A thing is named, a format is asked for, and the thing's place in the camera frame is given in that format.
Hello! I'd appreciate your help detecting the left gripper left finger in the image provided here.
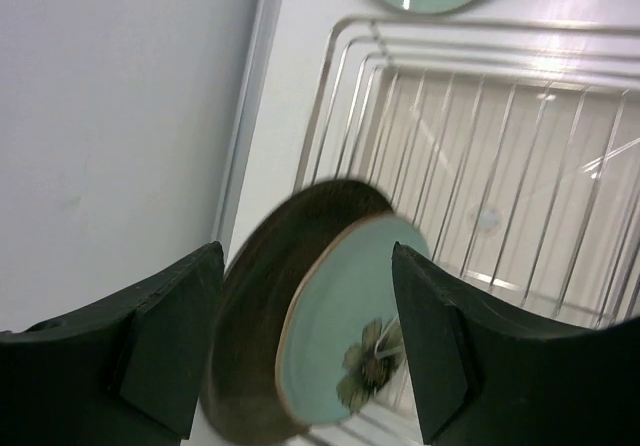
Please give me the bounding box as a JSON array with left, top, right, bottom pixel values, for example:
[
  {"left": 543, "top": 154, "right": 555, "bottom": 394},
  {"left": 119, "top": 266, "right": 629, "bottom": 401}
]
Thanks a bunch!
[{"left": 1, "top": 242, "right": 224, "bottom": 445}]

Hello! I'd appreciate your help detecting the aluminium frame rail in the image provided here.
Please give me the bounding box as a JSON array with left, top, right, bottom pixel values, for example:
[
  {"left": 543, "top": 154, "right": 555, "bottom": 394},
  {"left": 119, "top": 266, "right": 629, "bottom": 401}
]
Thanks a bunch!
[{"left": 211, "top": 0, "right": 293, "bottom": 265}]

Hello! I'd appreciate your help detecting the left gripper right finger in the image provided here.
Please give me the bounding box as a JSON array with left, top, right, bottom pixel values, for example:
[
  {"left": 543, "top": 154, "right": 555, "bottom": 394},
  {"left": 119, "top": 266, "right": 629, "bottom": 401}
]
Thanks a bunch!
[{"left": 392, "top": 244, "right": 639, "bottom": 445}]

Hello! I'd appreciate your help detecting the brown plate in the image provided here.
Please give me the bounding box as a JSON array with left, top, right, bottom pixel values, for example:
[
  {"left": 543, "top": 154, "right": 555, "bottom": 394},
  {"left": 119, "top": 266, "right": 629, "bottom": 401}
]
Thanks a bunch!
[{"left": 200, "top": 178, "right": 392, "bottom": 445}]

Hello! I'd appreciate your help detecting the wire dish rack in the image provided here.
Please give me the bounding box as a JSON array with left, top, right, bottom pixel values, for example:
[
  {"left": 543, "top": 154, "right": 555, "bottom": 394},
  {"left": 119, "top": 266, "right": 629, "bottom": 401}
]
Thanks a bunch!
[{"left": 295, "top": 15, "right": 639, "bottom": 445}]

